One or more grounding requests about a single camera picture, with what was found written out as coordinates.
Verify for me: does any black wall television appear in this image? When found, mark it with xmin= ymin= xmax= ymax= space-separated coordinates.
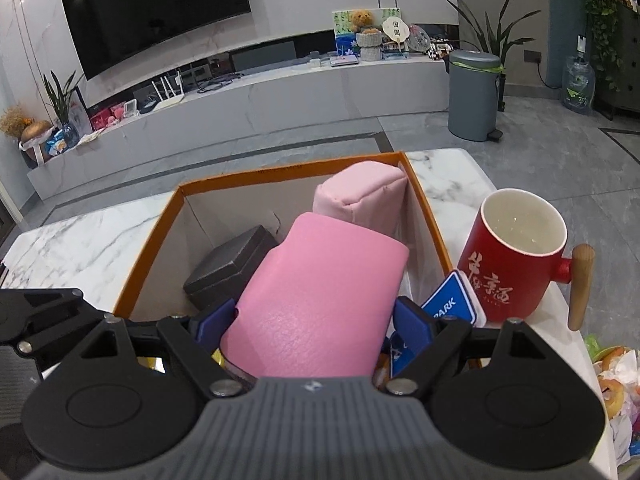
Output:
xmin=61 ymin=0 xmax=252 ymax=81

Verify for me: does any flower painting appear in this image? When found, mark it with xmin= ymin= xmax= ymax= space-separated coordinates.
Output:
xmin=332 ymin=7 xmax=403 ymax=56

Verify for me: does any round paper hand fan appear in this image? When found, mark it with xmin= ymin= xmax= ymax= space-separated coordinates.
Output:
xmin=382 ymin=16 xmax=408 ymax=48

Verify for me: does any blue snack bag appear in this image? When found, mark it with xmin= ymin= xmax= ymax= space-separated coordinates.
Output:
xmin=45 ymin=127 xmax=68 ymax=156

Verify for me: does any orange storage box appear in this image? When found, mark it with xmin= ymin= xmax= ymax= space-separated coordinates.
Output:
xmin=112 ymin=150 xmax=483 ymax=376

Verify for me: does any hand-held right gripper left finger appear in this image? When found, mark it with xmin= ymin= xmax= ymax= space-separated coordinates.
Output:
xmin=65 ymin=299 xmax=247 ymax=400

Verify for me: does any bag of food wrappers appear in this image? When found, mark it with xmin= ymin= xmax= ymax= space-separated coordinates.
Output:
xmin=582 ymin=332 xmax=640 ymax=471

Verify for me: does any white wifi router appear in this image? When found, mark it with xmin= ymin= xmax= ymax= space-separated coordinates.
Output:
xmin=150 ymin=74 xmax=186 ymax=111

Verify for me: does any white marble television console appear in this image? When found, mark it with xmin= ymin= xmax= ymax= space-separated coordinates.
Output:
xmin=26 ymin=57 xmax=451 ymax=201

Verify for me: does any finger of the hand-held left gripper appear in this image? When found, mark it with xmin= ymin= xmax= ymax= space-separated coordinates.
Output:
xmin=0 ymin=287 xmax=108 ymax=361

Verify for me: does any brown teddy bear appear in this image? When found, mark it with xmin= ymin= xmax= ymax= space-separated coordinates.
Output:
xmin=348 ymin=9 xmax=375 ymax=33

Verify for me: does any black cable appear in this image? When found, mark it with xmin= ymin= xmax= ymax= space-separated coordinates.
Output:
xmin=197 ymin=74 xmax=246 ymax=93

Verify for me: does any clear water jug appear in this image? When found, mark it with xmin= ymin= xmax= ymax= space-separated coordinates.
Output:
xmin=562 ymin=35 xmax=597 ymax=113

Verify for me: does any red mug with wooden handle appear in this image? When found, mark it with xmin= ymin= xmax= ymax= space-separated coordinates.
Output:
xmin=456 ymin=187 xmax=596 ymax=332

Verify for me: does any long-leaf potted plant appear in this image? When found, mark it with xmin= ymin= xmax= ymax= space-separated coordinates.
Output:
xmin=446 ymin=0 xmax=542 ymax=68

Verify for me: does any pink fabric pouch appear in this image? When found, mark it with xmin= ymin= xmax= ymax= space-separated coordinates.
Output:
xmin=313 ymin=161 xmax=407 ymax=233

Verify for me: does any decorative plate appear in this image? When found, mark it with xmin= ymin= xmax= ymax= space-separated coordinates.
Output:
xmin=407 ymin=24 xmax=431 ymax=53

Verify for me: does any dark grey rectangular box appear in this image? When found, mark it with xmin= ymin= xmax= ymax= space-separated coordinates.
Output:
xmin=182 ymin=225 xmax=281 ymax=313

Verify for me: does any green plant in glass vase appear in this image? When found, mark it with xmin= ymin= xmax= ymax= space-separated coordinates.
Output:
xmin=42 ymin=71 xmax=86 ymax=148

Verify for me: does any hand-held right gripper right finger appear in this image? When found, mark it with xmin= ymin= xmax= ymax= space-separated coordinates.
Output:
xmin=386 ymin=296 xmax=561 ymax=397

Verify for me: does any dark cabinet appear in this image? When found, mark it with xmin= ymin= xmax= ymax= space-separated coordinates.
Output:
xmin=595 ymin=0 xmax=640 ymax=121

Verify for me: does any brown gourd ornament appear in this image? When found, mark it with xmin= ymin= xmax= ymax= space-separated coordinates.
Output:
xmin=19 ymin=120 xmax=56 ymax=168

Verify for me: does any pink gift box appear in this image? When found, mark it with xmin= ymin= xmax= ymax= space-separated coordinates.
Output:
xmin=90 ymin=102 xmax=126 ymax=131

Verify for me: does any pink leather wallet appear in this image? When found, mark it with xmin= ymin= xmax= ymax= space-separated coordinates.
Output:
xmin=220 ymin=211 xmax=411 ymax=380

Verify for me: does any dried flower bunch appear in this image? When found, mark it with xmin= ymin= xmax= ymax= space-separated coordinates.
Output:
xmin=0 ymin=105 xmax=28 ymax=138

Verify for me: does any grey pedal trash can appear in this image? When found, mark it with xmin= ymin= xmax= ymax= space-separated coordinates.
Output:
xmin=446 ymin=50 xmax=505 ymax=142

